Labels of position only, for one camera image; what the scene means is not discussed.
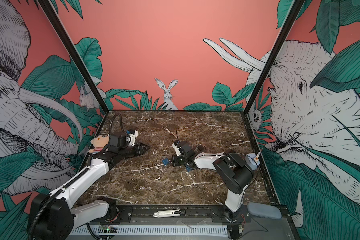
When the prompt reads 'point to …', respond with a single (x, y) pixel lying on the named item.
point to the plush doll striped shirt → (99, 142)
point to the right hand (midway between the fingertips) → (169, 159)
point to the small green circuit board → (105, 229)
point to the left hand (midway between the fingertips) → (148, 145)
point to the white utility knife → (167, 213)
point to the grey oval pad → (263, 210)
